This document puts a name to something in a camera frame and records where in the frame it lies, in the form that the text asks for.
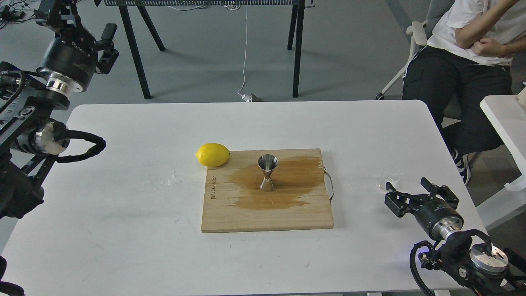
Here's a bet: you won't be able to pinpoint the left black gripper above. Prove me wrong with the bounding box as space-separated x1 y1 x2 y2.
34 0 120 92

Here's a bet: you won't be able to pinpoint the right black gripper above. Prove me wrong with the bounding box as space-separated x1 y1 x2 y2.
384 177 464 241

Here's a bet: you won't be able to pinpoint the steel jigger measuring cup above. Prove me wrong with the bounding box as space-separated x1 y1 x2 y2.
258 154 278 192

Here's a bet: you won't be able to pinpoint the small clear glass cup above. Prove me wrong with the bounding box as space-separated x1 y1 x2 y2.
376 166 403 191

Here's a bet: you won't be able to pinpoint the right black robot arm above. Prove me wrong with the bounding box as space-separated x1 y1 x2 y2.
385 178 525 296

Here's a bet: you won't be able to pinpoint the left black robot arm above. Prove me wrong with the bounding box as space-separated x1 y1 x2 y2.
0 0 119 219

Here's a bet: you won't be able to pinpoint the white side table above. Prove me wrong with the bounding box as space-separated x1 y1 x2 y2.
476 89 526 231

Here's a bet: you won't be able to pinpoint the seated person white shirt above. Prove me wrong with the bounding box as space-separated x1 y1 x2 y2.
402 0 526 184

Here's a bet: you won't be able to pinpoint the white office chair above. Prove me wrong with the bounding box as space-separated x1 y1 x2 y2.
375 0 452 100

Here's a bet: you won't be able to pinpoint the yellow lemon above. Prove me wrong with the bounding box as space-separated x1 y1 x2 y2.
195 143 231 167

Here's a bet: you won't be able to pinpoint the wooden cutting board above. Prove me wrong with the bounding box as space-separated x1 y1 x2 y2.
201 148 334 234

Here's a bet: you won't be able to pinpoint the black cables on floor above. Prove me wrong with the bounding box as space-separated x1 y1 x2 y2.
0 0 83 29

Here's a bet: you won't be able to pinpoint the white hanging cable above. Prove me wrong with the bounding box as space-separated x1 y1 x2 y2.
236 5 260 103

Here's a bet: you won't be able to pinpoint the black metal frame table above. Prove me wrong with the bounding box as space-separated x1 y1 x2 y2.
93 0 315 100

